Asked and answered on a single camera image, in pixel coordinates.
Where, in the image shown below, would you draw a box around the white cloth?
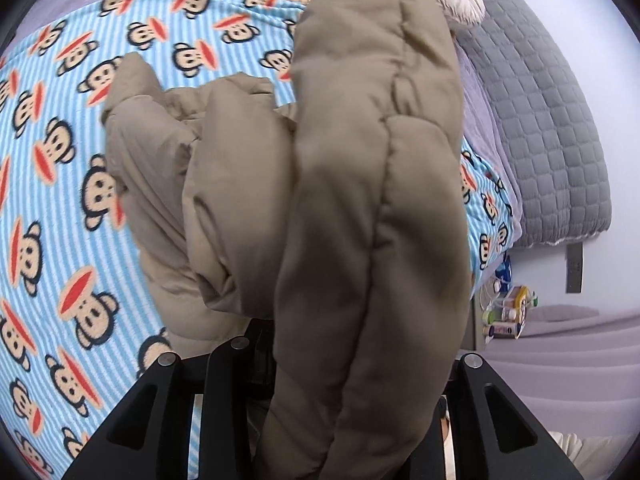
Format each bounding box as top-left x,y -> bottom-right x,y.
547,427 -> 636,476

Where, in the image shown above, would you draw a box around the grey wall strip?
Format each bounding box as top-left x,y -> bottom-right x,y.
566,240 -> 585,294

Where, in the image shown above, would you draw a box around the lilac bed sheet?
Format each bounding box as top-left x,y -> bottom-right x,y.
15,0 -> 523,253

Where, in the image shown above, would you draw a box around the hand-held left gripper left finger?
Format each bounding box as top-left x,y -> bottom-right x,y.
62,332 -> 277,480

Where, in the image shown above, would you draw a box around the monkey print striped blanket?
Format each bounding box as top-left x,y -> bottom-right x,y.
0,0 -> 516,480

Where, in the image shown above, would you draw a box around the khaki puffer jacket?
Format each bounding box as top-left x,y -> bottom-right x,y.
100,0 -> 473,480

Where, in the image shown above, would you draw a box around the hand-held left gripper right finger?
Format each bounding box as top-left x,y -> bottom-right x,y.
400,352 -> 586,480

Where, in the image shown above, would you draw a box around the grey quilted headboard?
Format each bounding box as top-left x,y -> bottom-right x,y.
455,0 -> 615,252

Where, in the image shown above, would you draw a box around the lilac padded surface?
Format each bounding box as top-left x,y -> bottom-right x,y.
470,302 -> 640,433

